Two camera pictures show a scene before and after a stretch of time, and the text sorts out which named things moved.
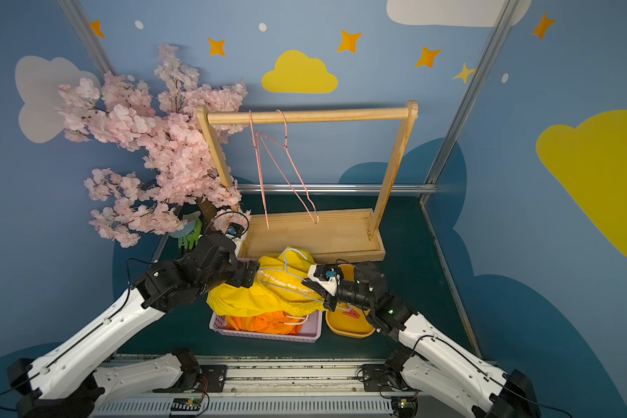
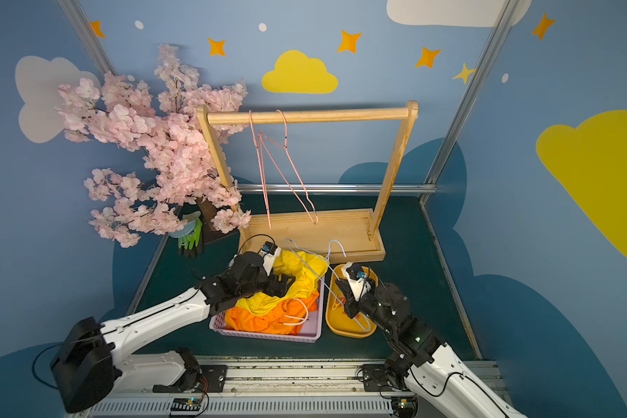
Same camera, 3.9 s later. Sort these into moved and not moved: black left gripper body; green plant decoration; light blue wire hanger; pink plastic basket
Moved: light blue wire hanger; black left gripper body
Not moved: pink plastic basket; green plant decoration
